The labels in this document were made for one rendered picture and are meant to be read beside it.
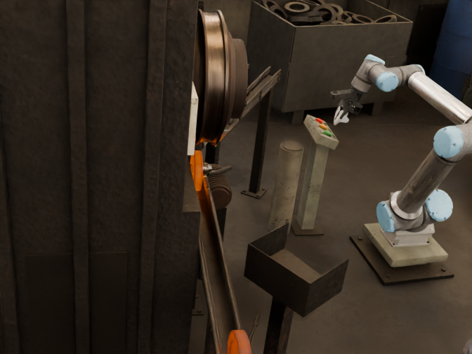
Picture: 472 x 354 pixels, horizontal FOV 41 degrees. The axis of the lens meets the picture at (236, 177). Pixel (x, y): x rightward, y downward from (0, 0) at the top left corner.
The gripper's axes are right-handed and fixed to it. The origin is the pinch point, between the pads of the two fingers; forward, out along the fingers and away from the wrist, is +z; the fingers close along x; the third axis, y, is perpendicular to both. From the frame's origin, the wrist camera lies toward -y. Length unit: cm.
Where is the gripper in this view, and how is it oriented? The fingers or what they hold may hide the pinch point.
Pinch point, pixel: (334, 121)
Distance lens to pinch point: 318.0
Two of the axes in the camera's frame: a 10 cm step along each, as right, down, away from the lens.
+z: -4.3, 8.1, 4.0
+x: -1.8, -5.1, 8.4
